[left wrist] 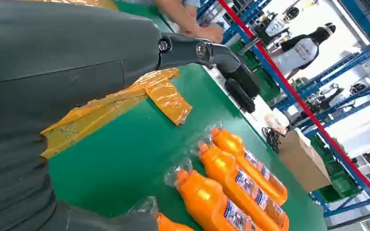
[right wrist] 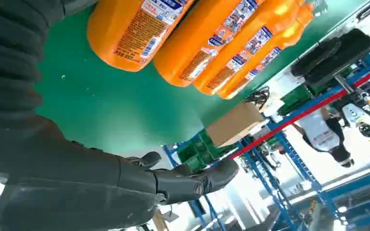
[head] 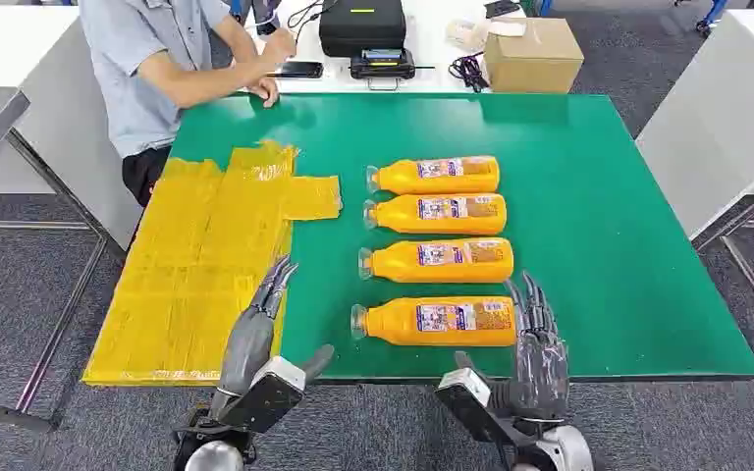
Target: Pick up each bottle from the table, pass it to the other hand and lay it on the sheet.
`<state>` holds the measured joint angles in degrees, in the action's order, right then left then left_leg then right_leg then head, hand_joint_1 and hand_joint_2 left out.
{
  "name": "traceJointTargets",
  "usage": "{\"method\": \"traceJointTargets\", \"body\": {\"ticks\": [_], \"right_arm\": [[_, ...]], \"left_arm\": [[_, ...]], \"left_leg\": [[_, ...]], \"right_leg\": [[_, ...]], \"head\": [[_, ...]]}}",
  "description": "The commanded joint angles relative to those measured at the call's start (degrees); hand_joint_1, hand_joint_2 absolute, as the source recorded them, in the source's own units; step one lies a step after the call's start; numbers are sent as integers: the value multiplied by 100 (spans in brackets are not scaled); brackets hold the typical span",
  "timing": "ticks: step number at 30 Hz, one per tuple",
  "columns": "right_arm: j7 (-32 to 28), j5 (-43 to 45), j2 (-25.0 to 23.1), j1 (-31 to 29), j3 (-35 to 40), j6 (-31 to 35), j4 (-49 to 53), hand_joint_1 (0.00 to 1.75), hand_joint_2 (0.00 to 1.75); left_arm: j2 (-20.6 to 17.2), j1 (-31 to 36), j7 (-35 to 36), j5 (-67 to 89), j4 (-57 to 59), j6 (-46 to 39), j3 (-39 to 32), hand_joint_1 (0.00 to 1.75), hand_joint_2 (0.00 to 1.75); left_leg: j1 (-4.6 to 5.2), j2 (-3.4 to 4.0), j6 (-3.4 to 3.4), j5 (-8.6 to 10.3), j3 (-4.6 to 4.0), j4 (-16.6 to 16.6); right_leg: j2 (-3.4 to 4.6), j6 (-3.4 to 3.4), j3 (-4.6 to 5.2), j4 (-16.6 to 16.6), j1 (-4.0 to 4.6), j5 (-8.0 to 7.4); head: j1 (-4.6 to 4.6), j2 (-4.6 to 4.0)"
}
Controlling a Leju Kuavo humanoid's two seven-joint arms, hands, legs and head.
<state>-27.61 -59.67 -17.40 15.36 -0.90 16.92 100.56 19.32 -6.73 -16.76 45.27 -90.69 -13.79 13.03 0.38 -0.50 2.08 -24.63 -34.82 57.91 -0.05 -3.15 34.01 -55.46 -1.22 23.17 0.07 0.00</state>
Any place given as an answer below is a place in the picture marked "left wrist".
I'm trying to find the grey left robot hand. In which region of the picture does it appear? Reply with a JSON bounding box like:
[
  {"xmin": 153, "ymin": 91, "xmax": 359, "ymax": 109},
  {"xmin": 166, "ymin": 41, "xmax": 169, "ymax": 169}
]
[{"xmin": 0, "ymin": 0, "xmax": 244, "ymax": 231}]

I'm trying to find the orange detergent bottle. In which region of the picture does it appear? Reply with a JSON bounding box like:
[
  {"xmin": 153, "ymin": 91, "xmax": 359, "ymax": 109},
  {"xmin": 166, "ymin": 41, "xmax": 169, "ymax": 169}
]
[
  {"xmin": 164, "ymin": 157, "xmax": 264, "ymax": 231},
  {"xmin": 204, "ymin": 121, "xmax": 289, "ymax": 206},
  {"xmin": 129, "ymin": 196, "xmax": 195, "ymax": 231},
  {"xmin": 191, "ymin": 135, "xmax": 290, "ymax": 231}
]

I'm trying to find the yellow plastic sheet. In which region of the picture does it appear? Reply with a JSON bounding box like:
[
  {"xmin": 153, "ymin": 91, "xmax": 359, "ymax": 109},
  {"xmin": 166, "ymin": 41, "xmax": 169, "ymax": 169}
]
[{"xmin": 13, "ymin": 0, "xmax": 194, "ymax": 160}]

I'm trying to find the person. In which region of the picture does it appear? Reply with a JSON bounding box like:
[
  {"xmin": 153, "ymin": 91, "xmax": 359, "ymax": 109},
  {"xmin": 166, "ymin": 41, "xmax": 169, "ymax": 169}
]
[{"xmin": 121, "ymin": 0, "xmax": 225, "ymax": 44}]

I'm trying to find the green table mat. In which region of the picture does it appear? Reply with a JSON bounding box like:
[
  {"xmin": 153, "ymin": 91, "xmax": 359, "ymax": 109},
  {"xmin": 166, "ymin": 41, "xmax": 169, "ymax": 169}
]
[{"xmin": 48, "ymin": 0, "xmax": 329, "ymax": 231}]

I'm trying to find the black carry case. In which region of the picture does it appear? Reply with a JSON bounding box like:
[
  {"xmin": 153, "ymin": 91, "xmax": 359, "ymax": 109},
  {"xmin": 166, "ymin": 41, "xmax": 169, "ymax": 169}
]
[{"xmin": 218, "ymin": 64, "xmax": 262, "ymax": 100}]

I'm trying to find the white table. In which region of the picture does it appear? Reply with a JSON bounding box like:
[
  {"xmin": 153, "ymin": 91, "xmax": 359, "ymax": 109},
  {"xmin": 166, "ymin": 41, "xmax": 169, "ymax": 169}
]
[{"xmin": 201, "ymin": 64, "xmax": 301, "ymax": 141}]

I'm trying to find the white and black humanoid robot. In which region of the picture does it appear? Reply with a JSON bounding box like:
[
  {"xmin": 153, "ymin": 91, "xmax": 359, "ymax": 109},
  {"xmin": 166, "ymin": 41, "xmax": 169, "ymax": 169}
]
[{"xmin": 269, "ymin": 22, "xmax": 337, "ymax": 80}]

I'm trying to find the red pole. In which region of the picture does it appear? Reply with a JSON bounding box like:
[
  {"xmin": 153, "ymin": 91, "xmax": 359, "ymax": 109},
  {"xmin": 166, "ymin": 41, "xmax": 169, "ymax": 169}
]
[{"xmin": 217, "ymin": 0, "xmax": 370, "ymax": 208}]

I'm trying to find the brown cardboard box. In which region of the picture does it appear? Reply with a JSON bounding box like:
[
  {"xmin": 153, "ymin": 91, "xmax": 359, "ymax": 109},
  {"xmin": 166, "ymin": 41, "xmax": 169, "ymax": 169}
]
[{"xmin": 278, "ymin": 130, "xmax": 332, "ymax": 193}]

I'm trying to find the coiled black cable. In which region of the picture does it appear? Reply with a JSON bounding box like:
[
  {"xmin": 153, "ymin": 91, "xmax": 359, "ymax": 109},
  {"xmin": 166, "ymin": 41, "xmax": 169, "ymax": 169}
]
[{"xmin": 261, "ymin": 127, "xmax": 283, "ymax": 154}]

